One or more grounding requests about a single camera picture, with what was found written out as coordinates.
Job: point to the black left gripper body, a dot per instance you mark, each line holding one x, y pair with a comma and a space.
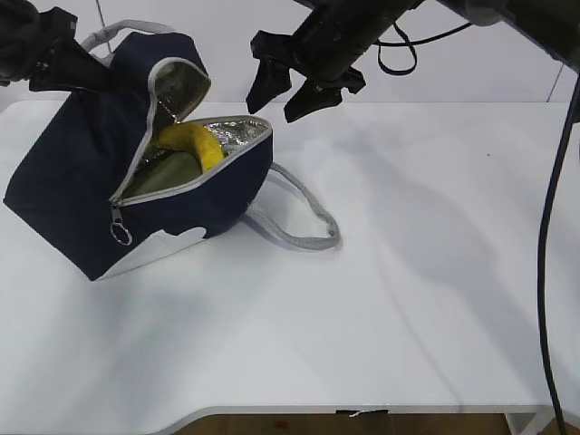
40, 32

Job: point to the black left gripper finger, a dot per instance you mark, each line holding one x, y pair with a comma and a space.
68, 54
65, 80

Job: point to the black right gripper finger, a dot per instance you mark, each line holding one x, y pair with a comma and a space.
311, 98
272, 79

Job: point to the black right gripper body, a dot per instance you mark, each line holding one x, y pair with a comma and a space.
327, 62

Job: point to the yellow banana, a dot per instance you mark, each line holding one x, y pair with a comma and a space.
195, 139

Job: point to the navy blue lunch bag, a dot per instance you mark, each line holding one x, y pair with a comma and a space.
68, 186

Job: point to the green lidded glass container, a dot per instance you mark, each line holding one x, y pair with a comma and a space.
166, 170

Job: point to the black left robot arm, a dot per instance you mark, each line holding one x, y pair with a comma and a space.
13, 15

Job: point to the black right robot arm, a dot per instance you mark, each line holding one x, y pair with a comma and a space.
334, 35

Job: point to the black tape on table edge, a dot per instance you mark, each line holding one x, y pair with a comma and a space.
357, 413

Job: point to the white table leg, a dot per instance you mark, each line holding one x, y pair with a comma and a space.
528, 423

